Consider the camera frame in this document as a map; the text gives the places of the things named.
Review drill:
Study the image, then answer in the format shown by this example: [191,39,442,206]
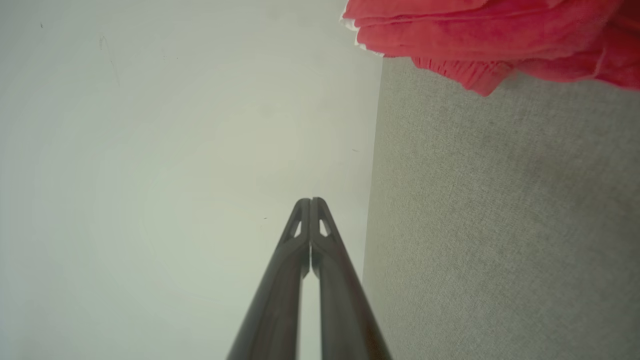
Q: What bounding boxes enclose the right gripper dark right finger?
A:
[310,197,393,360]

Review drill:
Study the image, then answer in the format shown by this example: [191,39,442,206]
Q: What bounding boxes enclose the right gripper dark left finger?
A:
[227,198,312,360]

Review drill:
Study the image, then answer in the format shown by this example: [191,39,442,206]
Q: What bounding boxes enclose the red jersey with white sleeves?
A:
[341,0,623,61]

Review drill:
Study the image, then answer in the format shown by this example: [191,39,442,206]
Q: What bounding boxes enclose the red shorts with white trim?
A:
[411,20,640,97]

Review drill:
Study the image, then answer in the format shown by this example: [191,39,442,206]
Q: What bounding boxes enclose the grey fabric sofa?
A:
[362,56,640,360]

